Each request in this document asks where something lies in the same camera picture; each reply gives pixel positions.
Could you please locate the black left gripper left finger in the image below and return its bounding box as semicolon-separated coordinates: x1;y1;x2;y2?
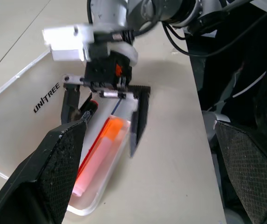
0;120;88;224

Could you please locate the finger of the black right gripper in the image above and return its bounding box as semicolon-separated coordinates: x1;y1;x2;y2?
61;83;82;125
126;85;151;158

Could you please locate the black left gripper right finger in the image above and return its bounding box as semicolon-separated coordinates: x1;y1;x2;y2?
213;119;267;224

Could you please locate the clear orange pencil case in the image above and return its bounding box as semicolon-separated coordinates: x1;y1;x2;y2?
67;92;139;217

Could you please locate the red marker with black body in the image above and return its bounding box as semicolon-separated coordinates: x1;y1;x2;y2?
81;99;99;126

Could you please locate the white Unitree table mat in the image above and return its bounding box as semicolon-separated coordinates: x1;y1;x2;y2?
0;49;96;180

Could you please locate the dark robot body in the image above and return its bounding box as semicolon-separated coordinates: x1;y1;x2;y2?
184;0;267;224

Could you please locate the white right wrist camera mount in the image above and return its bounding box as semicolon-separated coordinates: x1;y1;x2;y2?
41;22;139;69

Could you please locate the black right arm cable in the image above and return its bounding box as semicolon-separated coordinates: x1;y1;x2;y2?
110;20;158;43

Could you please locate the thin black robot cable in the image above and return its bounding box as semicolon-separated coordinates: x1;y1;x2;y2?
162;0;267;57

